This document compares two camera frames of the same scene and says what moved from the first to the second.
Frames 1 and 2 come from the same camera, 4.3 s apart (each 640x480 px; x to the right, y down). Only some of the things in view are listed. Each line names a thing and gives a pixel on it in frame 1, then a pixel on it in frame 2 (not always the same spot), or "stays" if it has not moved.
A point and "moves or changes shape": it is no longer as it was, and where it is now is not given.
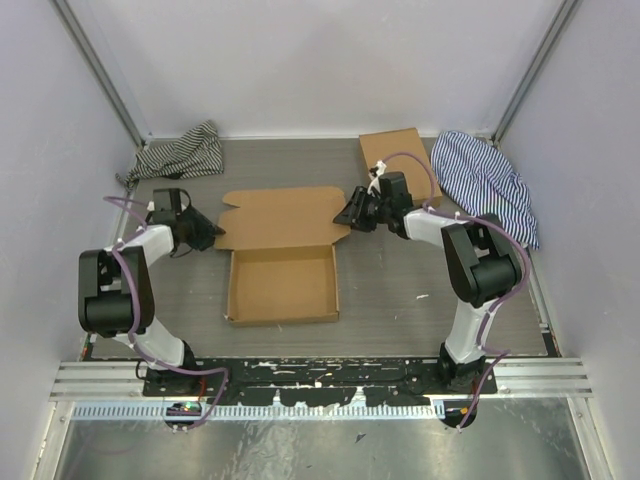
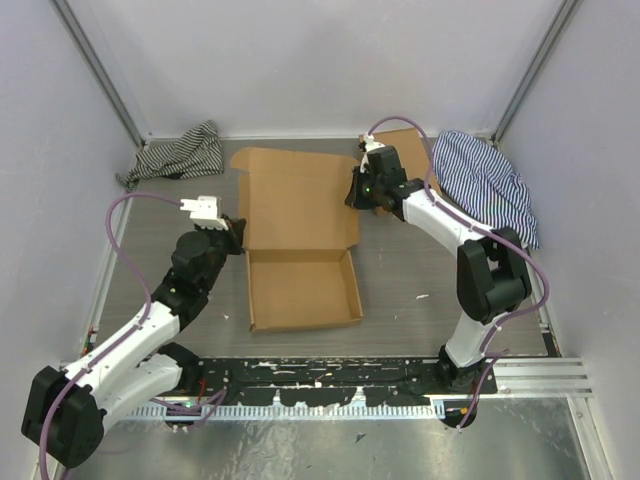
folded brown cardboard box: (400, 151) stays
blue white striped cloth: (483, 181) stays
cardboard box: (283, 264) moves or changes shape
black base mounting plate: (310, 381) stays
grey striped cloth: (196, 153) stays
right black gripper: (354, 211) to (356, 200)
